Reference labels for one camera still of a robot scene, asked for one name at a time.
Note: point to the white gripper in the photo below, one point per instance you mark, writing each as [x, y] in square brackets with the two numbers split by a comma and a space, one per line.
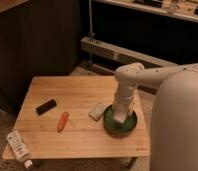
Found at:
[123, 100]

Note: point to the background shelf with items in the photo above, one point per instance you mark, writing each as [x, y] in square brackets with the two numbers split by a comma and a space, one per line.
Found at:
[179, 9]

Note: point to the grey metal beam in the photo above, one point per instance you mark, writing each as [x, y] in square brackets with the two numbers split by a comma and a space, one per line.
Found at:
[120, 54]

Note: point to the orange carrot toy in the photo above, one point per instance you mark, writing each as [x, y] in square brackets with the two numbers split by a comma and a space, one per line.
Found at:
[62, 121]

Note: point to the green bowl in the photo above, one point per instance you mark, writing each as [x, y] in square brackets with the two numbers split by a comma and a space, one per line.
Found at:
[116, 127]

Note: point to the black rectangular case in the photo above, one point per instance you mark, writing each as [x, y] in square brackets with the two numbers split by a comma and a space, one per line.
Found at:
[46, 107]

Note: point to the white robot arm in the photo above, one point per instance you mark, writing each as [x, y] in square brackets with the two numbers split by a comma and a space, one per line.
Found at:
[174, 119]

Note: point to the white sponge block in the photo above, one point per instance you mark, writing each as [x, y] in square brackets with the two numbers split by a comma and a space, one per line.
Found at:
[97, 111]

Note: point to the white ceramic cup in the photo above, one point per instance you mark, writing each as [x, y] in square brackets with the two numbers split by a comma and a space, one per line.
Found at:
[119, 116]

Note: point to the white labelled bottle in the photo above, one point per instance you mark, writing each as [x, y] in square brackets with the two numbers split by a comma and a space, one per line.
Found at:
[19, 148]

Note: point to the wooden low table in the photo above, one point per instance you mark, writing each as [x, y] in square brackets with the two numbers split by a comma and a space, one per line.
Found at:
[82, 137]

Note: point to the metal vertical pole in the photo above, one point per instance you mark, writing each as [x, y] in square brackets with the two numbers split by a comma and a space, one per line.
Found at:
[91, 34]

